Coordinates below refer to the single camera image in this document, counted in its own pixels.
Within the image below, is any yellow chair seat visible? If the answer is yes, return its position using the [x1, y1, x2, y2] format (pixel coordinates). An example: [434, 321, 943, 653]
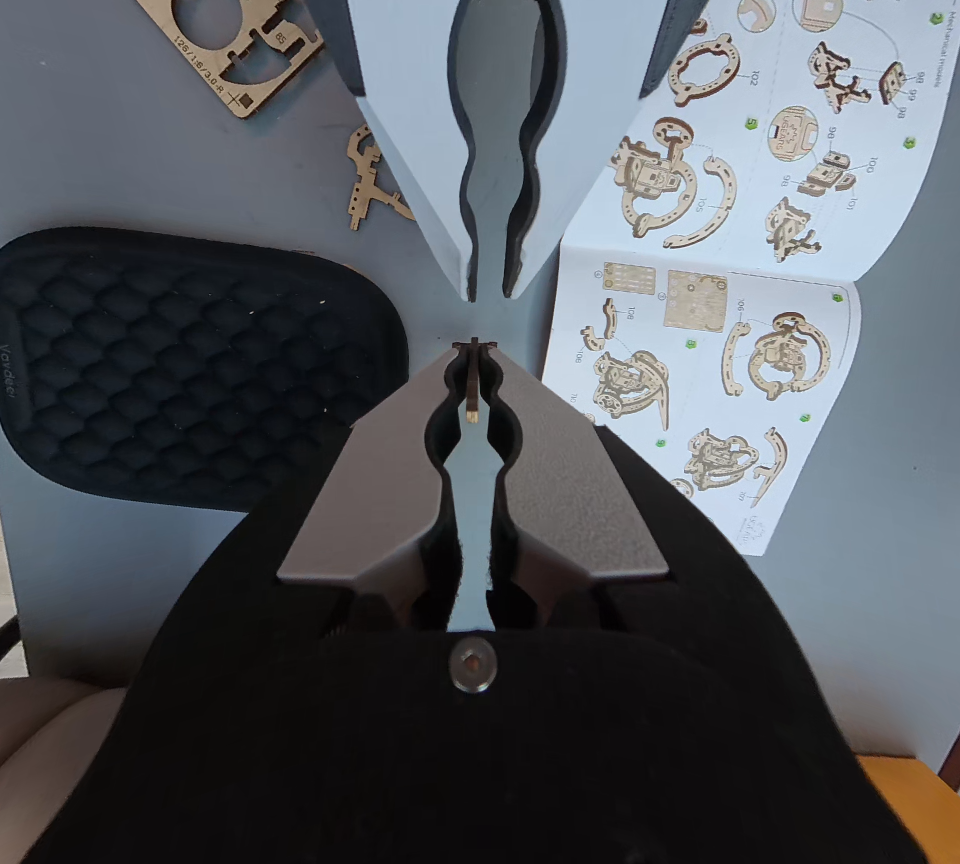
[855, 753, 960, 864]

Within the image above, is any jagged wooden model part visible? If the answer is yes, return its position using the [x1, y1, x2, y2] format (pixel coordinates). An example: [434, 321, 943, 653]
[343, 123, 417, 234]

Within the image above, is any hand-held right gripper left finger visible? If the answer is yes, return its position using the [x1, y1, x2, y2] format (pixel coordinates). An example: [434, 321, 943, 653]
[276, 345, 472, 631]

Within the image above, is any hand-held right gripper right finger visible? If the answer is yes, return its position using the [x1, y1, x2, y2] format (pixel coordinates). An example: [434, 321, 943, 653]
[478, 346, 670, 614]

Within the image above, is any punched wooden part sheet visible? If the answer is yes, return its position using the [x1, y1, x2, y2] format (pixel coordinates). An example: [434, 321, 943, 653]
[52, 0, 326, 122]

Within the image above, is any black honeycomb pad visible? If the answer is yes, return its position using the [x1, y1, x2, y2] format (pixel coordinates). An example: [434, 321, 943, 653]
[0, 226, 411, 514]

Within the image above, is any white instruction booklet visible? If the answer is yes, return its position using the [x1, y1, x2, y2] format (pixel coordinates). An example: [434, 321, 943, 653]
[541, 0, 960, 556]

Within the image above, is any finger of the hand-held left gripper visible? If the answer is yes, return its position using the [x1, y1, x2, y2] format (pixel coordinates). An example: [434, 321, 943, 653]
[328, 0, 490, 303]
[502, 0, 700, 300]

